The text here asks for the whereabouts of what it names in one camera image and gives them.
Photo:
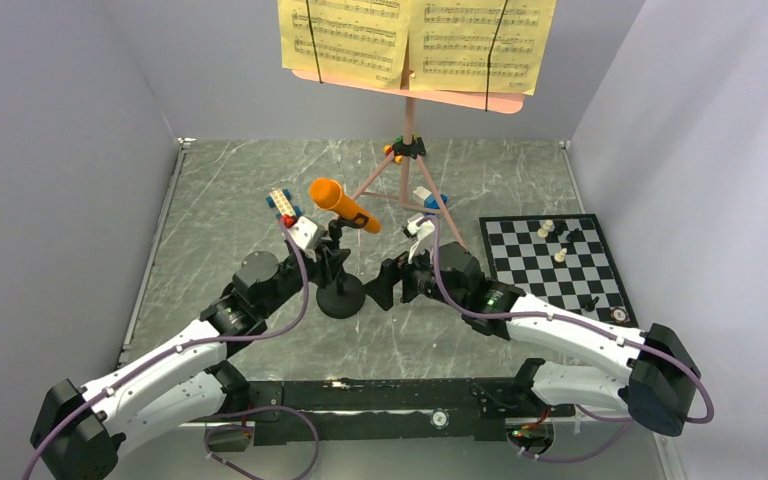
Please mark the black microphone stand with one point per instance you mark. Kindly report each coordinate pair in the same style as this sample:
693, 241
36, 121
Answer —
346, 296

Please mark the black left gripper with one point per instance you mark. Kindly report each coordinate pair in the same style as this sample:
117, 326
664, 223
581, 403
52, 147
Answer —
325, 262

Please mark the black chess piece right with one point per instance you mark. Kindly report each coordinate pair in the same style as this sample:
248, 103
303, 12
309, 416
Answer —
575, 235

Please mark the white chess piece lower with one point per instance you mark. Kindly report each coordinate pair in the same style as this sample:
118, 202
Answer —
560, 256

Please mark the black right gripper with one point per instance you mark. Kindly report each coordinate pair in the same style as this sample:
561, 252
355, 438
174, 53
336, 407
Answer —
392, 271

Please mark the yellow left sheet music page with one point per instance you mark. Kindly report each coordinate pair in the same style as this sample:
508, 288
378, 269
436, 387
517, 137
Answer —
363, 41

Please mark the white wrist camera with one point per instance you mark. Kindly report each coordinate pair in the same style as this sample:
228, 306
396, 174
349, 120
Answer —
421, 229
305, 233

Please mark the yellow right sheet music page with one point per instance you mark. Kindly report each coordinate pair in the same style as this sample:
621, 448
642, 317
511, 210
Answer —
492, 46

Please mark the black chess piece left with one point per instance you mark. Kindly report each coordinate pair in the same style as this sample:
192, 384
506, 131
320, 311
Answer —
559, 228

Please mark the white chess piece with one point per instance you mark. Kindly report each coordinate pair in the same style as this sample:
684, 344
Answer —
546, 228
560, 256

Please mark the pink music stand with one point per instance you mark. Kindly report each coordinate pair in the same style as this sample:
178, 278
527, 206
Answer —
505, 103

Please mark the white blue toy car chassis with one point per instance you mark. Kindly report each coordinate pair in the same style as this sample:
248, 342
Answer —
285, 211

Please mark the black white chessboard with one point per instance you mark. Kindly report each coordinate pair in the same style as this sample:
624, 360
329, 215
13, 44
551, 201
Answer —
516, 255

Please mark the round chessboard emblem sticker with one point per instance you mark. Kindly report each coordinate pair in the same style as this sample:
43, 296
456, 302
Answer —
619, 315

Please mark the yellow sheet music page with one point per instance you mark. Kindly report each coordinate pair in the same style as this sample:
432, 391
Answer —
492, 46
363, 41

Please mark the orange toy microphone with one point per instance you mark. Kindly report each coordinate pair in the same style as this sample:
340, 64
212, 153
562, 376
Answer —
328, 194

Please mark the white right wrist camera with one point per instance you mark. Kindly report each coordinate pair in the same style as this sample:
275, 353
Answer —
421, 229

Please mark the black chess piece near edge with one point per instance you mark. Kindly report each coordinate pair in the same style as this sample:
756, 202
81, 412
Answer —
591, 303

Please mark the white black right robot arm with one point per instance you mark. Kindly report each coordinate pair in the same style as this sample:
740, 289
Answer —
647, 375

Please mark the white chess piece upper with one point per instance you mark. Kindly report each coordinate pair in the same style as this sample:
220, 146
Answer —
546, 228

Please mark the colourful toy block vehicle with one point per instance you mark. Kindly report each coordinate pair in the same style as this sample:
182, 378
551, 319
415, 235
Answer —
399, 149

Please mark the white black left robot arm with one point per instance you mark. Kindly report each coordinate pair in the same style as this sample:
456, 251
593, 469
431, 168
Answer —
83, 432

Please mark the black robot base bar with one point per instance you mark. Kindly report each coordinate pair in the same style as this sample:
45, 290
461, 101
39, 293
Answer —
483, 409

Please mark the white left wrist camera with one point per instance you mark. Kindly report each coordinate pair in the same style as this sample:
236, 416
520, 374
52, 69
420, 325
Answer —
305, 233

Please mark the white blue toy block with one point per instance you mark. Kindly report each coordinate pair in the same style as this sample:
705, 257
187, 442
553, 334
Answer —
425, 199

